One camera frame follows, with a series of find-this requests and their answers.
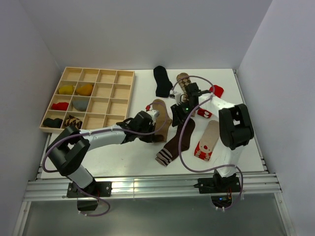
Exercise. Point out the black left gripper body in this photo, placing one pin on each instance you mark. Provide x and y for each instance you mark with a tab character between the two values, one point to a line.
149	129

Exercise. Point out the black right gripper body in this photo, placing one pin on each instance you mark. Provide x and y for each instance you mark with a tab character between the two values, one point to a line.
183	108

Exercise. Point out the tan ribbed sock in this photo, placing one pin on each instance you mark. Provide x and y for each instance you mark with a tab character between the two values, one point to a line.
163	121

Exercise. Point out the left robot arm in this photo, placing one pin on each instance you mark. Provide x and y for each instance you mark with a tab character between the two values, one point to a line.
70	148

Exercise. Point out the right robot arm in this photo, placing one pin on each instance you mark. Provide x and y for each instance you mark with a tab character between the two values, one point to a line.
235	126

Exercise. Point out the brown argyle sock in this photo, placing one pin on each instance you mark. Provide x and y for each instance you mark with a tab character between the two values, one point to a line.
183	79

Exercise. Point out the red reindeer sock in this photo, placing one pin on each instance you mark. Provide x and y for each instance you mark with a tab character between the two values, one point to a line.
206	144
218	92

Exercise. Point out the wooden compartment tray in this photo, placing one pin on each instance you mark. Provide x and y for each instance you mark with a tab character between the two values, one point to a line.
108	104

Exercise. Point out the rolled grey sock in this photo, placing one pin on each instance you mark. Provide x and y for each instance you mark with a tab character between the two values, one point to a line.
80	105

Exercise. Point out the rolled orange sock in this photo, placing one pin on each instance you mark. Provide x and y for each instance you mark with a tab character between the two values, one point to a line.
85	90

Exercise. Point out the rolled argyle sock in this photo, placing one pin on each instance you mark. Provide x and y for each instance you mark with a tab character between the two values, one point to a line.
73	121

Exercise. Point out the rolled yellow sock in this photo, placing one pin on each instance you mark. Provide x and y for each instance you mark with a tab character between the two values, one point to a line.
66	90

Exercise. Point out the rolled red sock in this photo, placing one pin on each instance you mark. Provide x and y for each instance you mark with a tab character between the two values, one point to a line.
60	106

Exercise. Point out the rolled black sock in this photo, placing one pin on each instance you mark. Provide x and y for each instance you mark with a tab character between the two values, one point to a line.
53	123

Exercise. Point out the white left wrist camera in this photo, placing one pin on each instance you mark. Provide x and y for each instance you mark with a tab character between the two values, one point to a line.
152	112

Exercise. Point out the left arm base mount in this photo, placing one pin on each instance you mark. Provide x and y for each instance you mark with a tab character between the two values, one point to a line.
90	198

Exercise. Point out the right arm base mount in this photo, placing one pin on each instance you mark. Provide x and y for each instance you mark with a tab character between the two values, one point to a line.
222	187

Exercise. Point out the aluminium frame rail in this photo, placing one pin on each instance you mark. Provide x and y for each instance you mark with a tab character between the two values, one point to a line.
147	187

